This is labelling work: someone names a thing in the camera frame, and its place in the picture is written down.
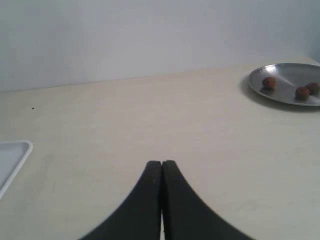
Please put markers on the round metal plate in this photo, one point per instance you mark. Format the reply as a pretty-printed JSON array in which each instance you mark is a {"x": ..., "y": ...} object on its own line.
[{"x": 288, "y": 77}]

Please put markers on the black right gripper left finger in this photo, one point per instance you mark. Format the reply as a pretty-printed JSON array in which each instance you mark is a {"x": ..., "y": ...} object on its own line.
[{"x": 139, "y": 215}]

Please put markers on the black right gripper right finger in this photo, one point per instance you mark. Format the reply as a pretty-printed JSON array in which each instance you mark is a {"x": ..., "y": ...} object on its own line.
[{"x": 185, "y": 215}]

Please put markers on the white rectangular plastic tray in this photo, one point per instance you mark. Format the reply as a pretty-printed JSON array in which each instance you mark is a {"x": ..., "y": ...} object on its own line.
[{"x": 12, "y": 157}]

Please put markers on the brown fruit on plate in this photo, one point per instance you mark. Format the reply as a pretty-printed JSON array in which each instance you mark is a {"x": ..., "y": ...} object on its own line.
[
  {"x": 269, "y": 83},
  {"x": 302, "y": 93},
  {"x": 314, "y": 88}
]

